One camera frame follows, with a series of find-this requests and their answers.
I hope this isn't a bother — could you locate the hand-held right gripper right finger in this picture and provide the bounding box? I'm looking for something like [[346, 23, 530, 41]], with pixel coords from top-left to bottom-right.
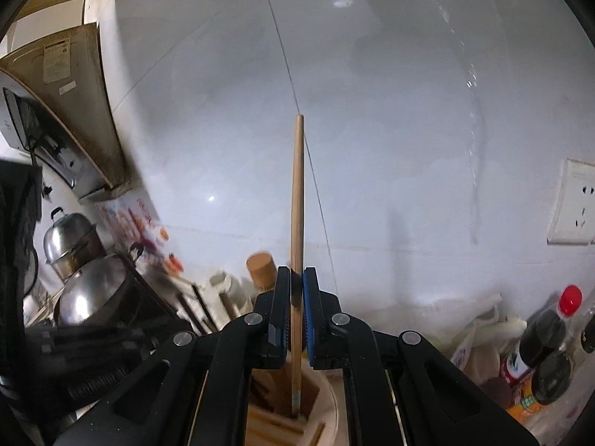
[[302, 268, 541, 446]]

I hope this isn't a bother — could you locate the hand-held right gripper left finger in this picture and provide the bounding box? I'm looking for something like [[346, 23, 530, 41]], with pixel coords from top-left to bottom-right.
[[55, 266, 293, 446]]

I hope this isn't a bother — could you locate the beige ribbed utensil holder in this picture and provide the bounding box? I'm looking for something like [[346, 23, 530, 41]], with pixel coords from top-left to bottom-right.
[[187, 358, 350, 446]]

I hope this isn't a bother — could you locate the light wooden chopstick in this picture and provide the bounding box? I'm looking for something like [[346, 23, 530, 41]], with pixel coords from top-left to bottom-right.
[[289, 114, 306, 420]]

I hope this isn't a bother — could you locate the white cup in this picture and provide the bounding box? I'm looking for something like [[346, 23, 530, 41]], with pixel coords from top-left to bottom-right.
[[209, 272, 245, 310]]

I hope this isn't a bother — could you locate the steel wok lid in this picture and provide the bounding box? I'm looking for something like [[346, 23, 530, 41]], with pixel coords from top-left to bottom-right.
[[57, 255, 134, 327]]

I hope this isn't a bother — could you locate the steel pot with lid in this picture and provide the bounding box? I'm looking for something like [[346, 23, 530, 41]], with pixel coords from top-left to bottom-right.
[[43, 207, 106, 282]]

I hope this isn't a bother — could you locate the white plastic bag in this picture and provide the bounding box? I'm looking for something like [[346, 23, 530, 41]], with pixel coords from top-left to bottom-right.
[[447, 292, 529, 382]]

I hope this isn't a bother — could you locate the red cap sauce bottle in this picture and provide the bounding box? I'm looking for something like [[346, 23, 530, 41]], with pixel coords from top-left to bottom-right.
[[499, 284, 583, 385]]

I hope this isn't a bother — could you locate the dark sauce bottle orange label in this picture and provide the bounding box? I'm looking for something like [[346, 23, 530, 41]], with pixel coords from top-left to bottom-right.
[[506, 350, 576, 424]]

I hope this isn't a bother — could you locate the range hood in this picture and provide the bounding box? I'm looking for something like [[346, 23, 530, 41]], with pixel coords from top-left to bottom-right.
[[0, 22, 129, 201]]

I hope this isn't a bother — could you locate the dark cap bottle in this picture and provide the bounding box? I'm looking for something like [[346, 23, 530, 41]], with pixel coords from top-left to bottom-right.
[[580, 306, 595, 355]]

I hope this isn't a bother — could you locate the wooden knife handle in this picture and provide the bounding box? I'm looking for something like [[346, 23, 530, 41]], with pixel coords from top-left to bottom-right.
[[246, 251, 276, 294]]

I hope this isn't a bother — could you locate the colourful wall poster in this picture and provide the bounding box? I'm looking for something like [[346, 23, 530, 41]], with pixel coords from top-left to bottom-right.
[[97, 196, 185, 280]]

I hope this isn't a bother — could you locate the white wall socket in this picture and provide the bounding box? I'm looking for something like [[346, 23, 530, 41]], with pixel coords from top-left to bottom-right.
[[547, 157, 595, 246]]

